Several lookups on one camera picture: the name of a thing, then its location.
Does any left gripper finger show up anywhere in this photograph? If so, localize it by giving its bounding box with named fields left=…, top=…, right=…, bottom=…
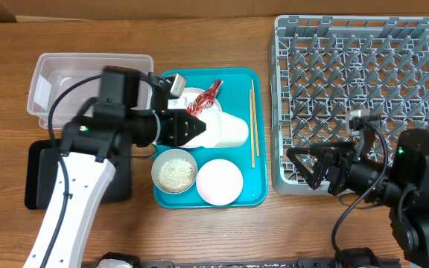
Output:
left=186, top=130, right=204, bottom=144
left=184, top=113, right=206, bottom=129

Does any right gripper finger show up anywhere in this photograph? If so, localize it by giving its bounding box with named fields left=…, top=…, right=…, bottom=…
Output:
left=286, top=147, right=321, bottom=190
left=293, top=142, right=355, bottom=155

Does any red snack wrapper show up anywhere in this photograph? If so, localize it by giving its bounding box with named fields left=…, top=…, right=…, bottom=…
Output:
left=186, top=79, right=223, bottom=118

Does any white paper cup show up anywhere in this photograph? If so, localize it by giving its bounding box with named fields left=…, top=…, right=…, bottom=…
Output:
left=195, top=109, right=249, bottom=148

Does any grey bowl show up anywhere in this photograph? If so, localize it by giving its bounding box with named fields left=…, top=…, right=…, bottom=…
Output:
left=151, top=149, right=198, bottom=194

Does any white rice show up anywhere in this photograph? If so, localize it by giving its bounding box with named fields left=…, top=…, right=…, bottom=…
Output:
left=159, top=159, right=195, bottom=194

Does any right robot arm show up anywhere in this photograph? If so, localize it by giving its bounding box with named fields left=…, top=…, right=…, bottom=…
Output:
left=286, top=128, right=429, bottom=267

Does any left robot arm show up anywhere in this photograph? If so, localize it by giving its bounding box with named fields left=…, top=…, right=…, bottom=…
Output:
left=25, top=66, right=206, bottom=267

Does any white round plate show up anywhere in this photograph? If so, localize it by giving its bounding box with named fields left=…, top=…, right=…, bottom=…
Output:
left=168, top=88, right=222, bottom=149

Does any white pink bowl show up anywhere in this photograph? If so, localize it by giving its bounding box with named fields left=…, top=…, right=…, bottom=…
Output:
left=196, top=159, right=244, bottom=206

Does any right wooden chopstick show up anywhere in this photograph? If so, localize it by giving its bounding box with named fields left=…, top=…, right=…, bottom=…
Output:
left=251, top=80, right=260, bottom=156

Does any wooden chopstick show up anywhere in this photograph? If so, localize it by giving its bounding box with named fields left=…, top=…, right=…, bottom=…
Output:
left=249, top=90, right=255, bottom=169
left=251, top=80, right=260, bottom=156

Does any teal plastic tray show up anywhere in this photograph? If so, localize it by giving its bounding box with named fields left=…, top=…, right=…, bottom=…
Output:
left=163, top=68, right=268, bottom=207

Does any left wooden chopstick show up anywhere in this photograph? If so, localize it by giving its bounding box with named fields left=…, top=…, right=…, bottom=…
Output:
left=249, top=90, right=255, bottom=169

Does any grey dish rack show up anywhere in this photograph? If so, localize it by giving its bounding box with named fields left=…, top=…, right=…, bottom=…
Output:
left=269, top=15, right=429, bottom=195

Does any clear plastic bin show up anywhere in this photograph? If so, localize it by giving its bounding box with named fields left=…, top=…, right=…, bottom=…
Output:
left=27, top=53, right=153, bottom=130

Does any black tray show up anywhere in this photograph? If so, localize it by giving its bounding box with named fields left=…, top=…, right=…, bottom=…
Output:
left=25, top=140, right=132, bottom=210

